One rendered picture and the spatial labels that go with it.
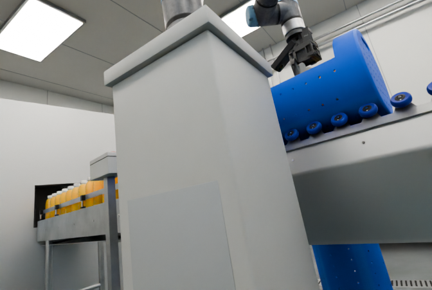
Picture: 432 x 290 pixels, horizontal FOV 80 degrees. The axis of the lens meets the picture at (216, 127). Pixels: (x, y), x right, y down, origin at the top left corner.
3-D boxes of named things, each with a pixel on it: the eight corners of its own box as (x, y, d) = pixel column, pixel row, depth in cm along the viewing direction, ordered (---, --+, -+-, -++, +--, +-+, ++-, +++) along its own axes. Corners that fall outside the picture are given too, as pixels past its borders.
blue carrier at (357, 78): (380, 104, 62) (346, 11, 71) (166, 174, 117) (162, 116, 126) (400, 122, 83) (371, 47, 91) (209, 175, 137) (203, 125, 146)
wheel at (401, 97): (408, 87, 63) (411, 93, 64) (387, 94, 66) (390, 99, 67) (412, 98, 60) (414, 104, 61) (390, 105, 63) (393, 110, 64)
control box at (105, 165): (108, 173, 114) (107, 150, 117) (89, 181, 127) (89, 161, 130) (128, 172, 122) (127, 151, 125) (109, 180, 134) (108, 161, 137)
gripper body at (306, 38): (314, 54, 81) (304, 22, 84) (289, 67, 86) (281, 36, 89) (323, 62, 86) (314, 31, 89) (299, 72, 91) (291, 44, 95)
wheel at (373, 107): (375, 99, 68) (377, 104, 68) (357, 105, 71) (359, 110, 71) (377, 110, 65) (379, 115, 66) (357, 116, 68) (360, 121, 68)
